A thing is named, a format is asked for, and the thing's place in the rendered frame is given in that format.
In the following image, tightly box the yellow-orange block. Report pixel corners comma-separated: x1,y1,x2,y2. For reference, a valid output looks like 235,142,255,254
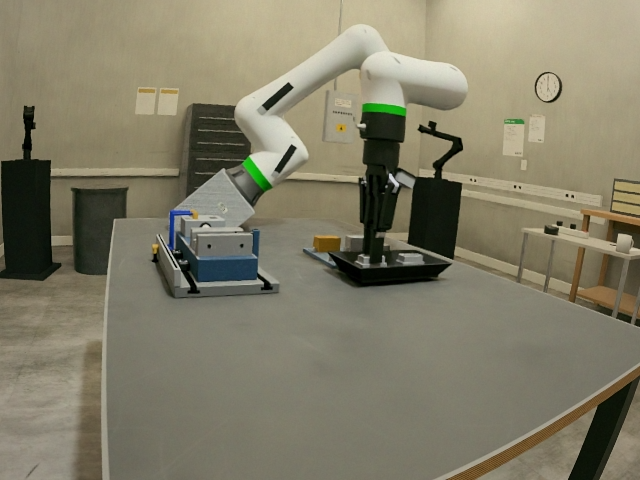
313,236,341,253

